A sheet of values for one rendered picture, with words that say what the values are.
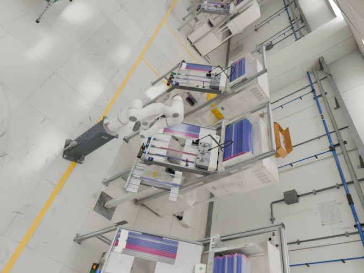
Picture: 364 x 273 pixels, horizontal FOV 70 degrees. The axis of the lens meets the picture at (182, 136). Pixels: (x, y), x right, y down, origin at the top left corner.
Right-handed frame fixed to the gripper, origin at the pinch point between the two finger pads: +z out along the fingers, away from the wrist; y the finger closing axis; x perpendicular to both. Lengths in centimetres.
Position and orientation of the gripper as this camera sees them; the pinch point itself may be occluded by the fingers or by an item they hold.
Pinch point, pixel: (144, 145)
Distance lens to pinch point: 276.6
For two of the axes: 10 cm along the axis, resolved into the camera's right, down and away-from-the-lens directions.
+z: -1.1, 7.1, 7.0
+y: -1.8, 6.8, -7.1
